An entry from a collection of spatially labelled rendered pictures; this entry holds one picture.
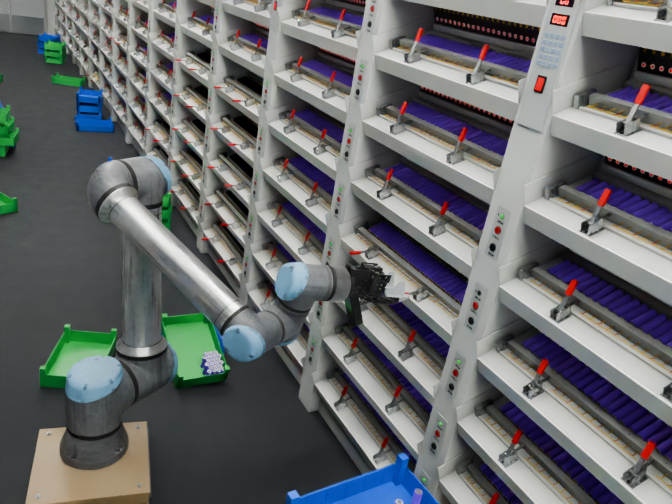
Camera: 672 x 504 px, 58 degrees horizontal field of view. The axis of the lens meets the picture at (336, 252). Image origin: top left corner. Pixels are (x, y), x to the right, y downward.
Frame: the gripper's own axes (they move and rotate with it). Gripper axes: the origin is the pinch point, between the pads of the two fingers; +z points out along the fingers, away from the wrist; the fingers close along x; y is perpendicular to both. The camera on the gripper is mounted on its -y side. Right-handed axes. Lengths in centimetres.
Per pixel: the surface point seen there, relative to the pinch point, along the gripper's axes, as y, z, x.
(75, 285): -84, -51, 157
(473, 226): 24.3, 8.6, -7.0
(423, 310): -1.8, 4.9, -5.1
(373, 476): -27.0, -21.6, -35.6
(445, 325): -1.3, 5.8, -13.6
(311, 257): -20, 11, 65
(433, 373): -18.7, 12.2, -10.4
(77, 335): -82, -56, 109
